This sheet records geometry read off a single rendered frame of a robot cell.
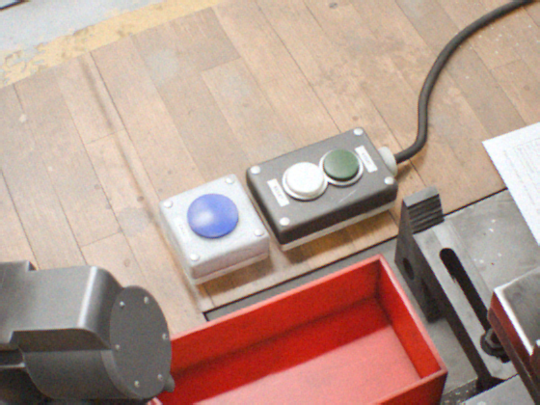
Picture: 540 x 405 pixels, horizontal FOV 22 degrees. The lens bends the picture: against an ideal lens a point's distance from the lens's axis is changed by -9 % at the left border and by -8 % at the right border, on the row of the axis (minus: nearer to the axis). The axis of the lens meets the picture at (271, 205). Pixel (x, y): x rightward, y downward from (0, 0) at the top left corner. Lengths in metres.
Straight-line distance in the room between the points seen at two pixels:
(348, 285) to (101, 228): 0.22
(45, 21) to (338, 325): 1.53
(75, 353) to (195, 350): 0.43
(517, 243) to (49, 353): 0.60
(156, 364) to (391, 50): 0.67
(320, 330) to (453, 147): 0.22
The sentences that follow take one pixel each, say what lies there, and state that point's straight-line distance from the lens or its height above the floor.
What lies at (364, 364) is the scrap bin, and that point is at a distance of 1.14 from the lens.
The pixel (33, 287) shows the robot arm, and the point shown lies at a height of 1.32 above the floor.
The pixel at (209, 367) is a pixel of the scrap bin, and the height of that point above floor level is 0.91.
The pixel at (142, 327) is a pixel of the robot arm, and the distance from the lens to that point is 0.70.
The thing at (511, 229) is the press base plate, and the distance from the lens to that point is 1.22.
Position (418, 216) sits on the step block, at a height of 0.98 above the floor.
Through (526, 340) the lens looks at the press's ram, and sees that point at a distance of 0.89.
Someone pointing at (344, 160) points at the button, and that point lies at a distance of 1.20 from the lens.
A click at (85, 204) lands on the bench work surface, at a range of 1.23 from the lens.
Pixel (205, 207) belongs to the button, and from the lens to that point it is 1.17.
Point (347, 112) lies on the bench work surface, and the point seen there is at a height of 0.90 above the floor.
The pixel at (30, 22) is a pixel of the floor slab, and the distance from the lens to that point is 2.60.
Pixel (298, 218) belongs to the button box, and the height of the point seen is 0.93.
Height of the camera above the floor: 1.90
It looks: 56 degrees down
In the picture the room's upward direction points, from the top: straight up
